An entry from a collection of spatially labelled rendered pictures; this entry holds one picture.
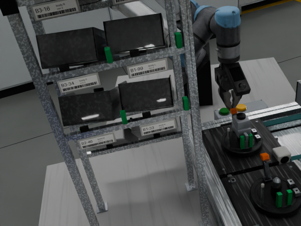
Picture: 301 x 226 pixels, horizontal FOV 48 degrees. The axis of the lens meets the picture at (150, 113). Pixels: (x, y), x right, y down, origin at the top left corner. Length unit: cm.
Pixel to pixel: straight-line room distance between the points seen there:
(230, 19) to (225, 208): 56
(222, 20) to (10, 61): 321
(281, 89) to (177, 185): 76
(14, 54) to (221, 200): 327
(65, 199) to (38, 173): 159
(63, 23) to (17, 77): 80
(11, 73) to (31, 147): 116
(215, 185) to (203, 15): 55
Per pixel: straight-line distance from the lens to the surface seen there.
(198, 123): 84
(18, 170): 302
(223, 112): 138
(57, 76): 74
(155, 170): 132
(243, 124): 115
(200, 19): 117
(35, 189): 277
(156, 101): 84
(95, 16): 393
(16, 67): 406
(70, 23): 391
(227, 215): 103
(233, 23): 108
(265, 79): 182
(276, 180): 101
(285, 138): 135
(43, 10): 69
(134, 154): 141
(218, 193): 109
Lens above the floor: 177
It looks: 34 degrees down
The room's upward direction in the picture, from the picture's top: 11 degrees counter-clockwise
